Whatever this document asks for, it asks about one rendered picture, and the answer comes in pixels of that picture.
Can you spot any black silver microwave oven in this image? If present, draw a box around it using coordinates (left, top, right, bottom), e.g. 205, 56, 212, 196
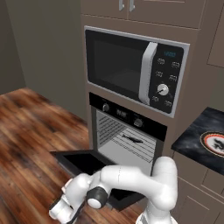
84, 25, 191, 119

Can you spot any silver microwave door handle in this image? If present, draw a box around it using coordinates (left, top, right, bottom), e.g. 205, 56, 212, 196
137, 41, 158, 105

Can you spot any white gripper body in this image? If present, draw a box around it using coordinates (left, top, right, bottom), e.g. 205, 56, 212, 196
48, 196, 75, 224

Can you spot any black oven door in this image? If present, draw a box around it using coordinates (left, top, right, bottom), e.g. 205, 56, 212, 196
50, 149, 146, 212

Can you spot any wire oven rack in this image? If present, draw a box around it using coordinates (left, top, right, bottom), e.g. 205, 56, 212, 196
111, 130, 158, 164

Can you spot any taupe drawer front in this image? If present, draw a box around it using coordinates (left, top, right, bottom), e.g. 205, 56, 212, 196
173, 151, 210, 188

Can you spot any silver microwave dial knob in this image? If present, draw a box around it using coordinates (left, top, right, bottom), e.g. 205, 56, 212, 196
156, 83, 170, 96

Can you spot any black built-in oven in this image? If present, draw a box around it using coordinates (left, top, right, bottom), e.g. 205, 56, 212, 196
88, 92, 168, 177

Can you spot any taupe wall cupboard door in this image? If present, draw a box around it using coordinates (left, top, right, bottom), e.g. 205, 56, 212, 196
206, 10, 224, 69

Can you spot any orange rimmed patterned plate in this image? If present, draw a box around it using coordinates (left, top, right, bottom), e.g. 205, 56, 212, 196
199, 130, 224, 158

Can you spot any taupe base cupboard door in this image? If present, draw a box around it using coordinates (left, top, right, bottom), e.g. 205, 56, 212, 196
176, 177, 224, 224

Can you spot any dark grey fish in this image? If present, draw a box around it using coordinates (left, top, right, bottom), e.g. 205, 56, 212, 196
121, 133, 144, 144

